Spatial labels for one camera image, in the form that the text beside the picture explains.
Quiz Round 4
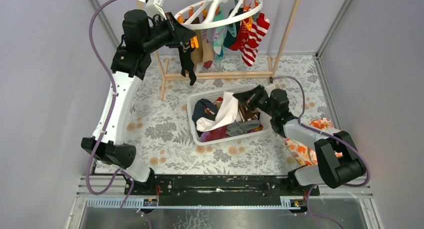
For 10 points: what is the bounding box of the brown ribbed sock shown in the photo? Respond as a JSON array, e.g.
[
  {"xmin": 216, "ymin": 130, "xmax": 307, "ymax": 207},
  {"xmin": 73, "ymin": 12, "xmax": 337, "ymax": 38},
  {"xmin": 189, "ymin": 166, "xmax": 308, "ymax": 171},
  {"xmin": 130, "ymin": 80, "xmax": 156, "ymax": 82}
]
[{"xmin": 191, "ymin": 29, "xmax": 215, "ymax": 69}]

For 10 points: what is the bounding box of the floral orange bag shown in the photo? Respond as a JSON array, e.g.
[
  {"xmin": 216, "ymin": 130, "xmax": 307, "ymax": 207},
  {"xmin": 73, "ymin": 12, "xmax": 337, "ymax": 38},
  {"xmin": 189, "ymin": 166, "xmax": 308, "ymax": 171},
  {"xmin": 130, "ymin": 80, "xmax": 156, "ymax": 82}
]
[{"xmin": 283, "ymin": 117, "xmax": 340, "ymax": 166}]

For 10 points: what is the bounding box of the purple cable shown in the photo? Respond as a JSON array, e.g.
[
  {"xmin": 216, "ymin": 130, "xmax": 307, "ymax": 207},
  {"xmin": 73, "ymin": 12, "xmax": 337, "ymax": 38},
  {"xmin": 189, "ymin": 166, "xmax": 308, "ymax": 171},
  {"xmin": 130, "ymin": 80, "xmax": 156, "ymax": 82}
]
[
  {"xmin": 85, "ymin": 0, "xmax": 142, "ymax": 195},
  {"xmin": 271, "ymin": 75, "xmax": 372, "ymax": 188}
]

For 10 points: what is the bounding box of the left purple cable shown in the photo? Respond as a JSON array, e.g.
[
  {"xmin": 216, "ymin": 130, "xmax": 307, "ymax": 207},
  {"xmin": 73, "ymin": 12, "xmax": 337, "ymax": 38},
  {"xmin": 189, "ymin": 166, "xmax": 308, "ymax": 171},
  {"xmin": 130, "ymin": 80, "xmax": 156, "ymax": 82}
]
[{"xmin": 85, "ymin": 0, "xmax": 142, "ymax": 195}]

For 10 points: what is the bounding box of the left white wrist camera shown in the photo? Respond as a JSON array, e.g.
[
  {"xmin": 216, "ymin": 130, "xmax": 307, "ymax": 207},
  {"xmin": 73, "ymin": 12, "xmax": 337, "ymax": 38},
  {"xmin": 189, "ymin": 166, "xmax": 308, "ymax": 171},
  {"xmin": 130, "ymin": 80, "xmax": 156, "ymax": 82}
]
[{"xmin": 138, "ymin": 0, "xmax": 166, "ymax": 19}]

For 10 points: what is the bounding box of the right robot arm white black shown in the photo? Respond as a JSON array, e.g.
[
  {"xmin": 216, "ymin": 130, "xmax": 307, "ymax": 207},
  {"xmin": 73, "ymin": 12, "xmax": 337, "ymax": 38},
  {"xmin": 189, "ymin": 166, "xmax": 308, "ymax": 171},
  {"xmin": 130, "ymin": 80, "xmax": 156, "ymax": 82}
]
[{"xmin": 233, "ymin": 85, "xmax": 371, "ymax": 195}]

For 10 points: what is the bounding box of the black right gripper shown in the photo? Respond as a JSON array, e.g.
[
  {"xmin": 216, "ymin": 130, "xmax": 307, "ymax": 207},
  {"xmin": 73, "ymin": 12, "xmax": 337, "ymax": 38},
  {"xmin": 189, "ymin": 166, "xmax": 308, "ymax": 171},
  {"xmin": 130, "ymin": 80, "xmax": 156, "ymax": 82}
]
[{"xmin": 232, "ymin": 85, "xmax": 277, "ymax": 118}]

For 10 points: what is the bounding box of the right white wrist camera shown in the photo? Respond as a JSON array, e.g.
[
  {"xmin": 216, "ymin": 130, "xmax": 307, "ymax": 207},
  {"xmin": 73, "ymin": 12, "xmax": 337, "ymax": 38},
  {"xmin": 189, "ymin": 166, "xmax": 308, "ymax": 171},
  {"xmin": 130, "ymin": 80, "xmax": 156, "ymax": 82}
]
[{"xmin": 264, "ymin": 83, "xmax": 277, "ymax": 97}]

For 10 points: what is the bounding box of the brown white striped sock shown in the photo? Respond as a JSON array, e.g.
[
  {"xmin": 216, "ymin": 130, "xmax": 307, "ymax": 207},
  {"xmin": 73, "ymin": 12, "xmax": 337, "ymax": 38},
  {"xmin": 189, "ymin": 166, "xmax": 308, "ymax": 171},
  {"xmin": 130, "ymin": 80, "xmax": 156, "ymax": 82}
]
[{"xmin": 238, "ymin": 103, "xmax": 260, "ymax": 123}]

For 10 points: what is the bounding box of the grey sock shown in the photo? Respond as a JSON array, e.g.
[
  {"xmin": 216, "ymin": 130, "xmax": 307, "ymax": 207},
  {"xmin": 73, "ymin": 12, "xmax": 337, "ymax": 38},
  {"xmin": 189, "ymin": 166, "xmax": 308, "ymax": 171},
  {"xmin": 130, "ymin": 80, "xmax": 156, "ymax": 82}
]
[{"xmin": 226, "ymin": 119, "xmax": 261, "ymax": 137}]

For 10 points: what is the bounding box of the white round clip hanger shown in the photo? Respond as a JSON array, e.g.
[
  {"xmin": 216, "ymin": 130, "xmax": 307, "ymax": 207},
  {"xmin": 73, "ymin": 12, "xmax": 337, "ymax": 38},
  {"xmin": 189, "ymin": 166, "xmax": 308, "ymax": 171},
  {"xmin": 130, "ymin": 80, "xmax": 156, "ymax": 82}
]
[{"xmin": 175, "ymin": 0, "xmax": 263, "ymax": 30}]

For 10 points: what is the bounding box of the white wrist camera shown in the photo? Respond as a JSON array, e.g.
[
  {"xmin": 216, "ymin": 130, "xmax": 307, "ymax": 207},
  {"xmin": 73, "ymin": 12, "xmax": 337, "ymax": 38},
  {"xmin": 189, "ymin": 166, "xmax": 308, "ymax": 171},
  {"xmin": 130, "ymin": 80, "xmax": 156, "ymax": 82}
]
[
  {"xmin": 138, "ymin": 0, "xmax": 166, "ymax": 19},
  {"xmin": 264, "ymin": 83, "xmax": 277, "ymax": 97}
]

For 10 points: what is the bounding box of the dark green sock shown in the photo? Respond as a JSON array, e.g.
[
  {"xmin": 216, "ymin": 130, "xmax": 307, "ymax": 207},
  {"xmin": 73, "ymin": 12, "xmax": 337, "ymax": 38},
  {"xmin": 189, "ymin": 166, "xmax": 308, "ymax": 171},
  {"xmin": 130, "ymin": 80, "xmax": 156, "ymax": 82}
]
[{"xmin": 223, "ymin": 21, "xmax": 241, "ymax": 49}]

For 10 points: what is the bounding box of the red snowflake sock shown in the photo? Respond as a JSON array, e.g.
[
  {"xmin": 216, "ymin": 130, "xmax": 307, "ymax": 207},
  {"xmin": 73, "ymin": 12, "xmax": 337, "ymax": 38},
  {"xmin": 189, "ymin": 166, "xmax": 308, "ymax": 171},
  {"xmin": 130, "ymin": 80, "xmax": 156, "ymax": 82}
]
[{"xmin": 229, "ymin": 17, "xmax": 252, "ymax": 51}]

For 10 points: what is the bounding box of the floral table mat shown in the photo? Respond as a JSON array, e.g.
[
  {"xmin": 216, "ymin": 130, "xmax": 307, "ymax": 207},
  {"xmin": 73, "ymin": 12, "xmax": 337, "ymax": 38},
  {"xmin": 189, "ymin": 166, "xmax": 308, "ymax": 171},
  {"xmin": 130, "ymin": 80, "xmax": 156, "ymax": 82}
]
[{"xmin": 123, "ymin": 54, "xmax": 330, "ymax": 175}]

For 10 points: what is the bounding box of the teal patterned sock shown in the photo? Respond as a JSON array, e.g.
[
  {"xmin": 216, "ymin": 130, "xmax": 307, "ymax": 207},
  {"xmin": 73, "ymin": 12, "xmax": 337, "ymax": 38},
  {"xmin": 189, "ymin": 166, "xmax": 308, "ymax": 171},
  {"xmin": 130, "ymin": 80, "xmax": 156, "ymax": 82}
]
[{"xmin": 212, "ymin": 6, "xmax": 227, "ymax": 61}]

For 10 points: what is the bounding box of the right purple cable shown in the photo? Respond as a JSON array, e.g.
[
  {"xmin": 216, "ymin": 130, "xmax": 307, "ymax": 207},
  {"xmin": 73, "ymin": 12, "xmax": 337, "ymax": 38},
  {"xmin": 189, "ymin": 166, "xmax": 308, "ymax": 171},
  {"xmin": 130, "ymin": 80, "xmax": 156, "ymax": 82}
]
[{"xmin": 271, "ymin": 75, "xmax": 372, "ymax": 188}]

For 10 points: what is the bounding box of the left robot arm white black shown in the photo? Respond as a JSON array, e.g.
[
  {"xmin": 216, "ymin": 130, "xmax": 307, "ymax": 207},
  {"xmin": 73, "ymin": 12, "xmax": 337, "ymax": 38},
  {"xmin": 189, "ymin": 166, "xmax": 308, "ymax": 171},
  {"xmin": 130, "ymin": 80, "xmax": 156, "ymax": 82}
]
[{"xmin": 81, "ymin": 9, "xmax": 195, "ymax": 195}]

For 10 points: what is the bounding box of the orange clothes peg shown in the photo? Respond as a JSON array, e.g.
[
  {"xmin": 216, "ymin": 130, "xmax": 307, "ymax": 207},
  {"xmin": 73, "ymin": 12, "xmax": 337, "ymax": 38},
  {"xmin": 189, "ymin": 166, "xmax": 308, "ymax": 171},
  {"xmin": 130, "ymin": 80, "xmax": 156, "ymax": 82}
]
[{"xmin": 190, "ymin": 36, "xmax": 199, "ymax": 49}]

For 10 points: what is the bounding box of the wooden hanger rack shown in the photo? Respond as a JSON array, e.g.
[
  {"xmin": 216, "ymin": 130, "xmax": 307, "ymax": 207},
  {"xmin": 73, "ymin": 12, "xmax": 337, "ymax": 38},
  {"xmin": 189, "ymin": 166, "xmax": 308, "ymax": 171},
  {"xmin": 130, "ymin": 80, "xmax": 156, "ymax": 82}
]
[{"xmin": 137, "ymin": 0, "xmax": 301, "ymax": 100}]

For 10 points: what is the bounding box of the maroon sock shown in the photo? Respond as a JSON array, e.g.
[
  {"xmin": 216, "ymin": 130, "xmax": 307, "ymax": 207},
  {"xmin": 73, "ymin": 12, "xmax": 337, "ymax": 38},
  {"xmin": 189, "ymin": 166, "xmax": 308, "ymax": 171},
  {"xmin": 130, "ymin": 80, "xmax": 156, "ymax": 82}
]
[{"xmin": 200, "ymin": 125, "xmax": 229, "ymax": 143}]

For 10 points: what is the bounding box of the navy blue sock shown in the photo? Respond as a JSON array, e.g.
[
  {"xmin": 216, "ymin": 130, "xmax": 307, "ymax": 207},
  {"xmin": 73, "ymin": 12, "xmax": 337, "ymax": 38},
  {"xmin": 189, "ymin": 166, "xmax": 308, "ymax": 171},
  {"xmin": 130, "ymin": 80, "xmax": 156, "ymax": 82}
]
[{"xmin": 191, "ymin": 98, "xmax": 219, "ymax": 124}]

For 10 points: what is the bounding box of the red white striped sock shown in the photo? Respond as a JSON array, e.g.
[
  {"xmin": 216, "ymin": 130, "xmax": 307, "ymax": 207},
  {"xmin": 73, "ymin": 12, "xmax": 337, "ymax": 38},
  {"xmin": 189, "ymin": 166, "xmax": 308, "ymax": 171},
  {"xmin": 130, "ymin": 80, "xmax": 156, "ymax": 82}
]
[{"xmin": 241, "ymin": 12, "xmax": 271, "ymax": 67}]

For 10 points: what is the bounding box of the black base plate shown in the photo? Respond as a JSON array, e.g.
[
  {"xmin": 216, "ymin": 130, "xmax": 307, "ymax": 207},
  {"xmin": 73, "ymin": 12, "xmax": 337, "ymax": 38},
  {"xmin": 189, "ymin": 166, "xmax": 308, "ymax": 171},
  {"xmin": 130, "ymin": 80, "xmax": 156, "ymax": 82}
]
[{"xmin": 124, "ymin": 174, "xmax": 320, "ymax": 207}]

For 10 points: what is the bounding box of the black striped sock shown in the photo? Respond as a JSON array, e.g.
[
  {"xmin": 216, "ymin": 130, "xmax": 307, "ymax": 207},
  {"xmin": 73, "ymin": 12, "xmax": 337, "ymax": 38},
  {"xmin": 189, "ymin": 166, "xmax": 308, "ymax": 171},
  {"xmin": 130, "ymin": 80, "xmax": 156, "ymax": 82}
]
[{"xmin": 178, "ymin": 42, "xmax": 197, "ymax": 86}]

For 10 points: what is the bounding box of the white plastic laundry basket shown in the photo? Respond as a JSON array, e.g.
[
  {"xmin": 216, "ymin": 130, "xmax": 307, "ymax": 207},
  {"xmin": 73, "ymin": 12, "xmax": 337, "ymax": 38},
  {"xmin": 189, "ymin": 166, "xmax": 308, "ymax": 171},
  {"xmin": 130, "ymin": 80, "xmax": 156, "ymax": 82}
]
[{"xmin": 186, "ymin": 83, "xmax": 272, "ymax": 146}]

